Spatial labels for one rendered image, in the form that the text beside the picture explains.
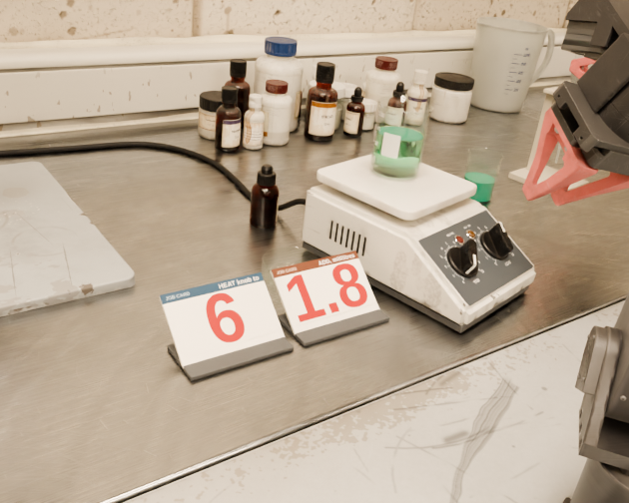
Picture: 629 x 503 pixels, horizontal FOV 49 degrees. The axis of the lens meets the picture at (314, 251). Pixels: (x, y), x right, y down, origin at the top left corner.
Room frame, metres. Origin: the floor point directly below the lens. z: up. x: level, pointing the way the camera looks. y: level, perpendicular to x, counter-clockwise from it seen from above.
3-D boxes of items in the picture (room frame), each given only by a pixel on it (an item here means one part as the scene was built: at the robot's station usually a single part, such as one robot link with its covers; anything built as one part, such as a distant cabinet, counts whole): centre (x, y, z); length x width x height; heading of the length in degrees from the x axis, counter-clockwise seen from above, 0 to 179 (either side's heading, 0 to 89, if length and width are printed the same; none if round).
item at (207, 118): (0.96, 0.16, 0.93); 0.05 x 0.05 x 0.06
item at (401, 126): (0.66, -0.07, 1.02); 0.06 x 0.05 x 0.08; 4
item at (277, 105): (0.96, 0.08, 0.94); 0.05 x 0.05 x 0.09
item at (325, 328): (0.52, -0.02, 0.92); 0.09 x 0.06 x 0.04; 127
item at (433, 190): (0.64, -0.07, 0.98); 0.12 x 0.12 x 0.01; 50
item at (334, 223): (0.62, -0.09, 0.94); 0.22 x 0.13 x 0.08; 50
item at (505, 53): (1.32, -0.32, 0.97); 0.18 x 0.13 x 0.15; 116
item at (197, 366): (0.46, 0.06, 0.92); 0.09 x 0.06 x 0.04; 127
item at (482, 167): (0.84, -0.20, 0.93); 0.04 x 0.04 x 0.06
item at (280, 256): (0.57, 0.02, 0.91); 0.06 x 0.06 x 0.02
